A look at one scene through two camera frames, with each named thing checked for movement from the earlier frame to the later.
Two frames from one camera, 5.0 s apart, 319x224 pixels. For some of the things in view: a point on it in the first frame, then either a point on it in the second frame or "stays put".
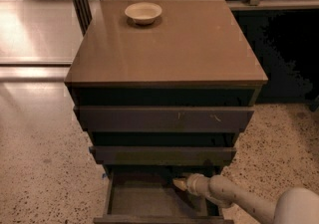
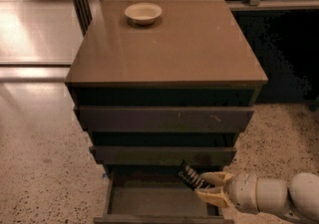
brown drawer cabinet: x=163 y=86 stays put
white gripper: x=194 y=184 -> x=243 y=189
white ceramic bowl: x=144 y=13 stays put
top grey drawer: x=162 y=119 stays put
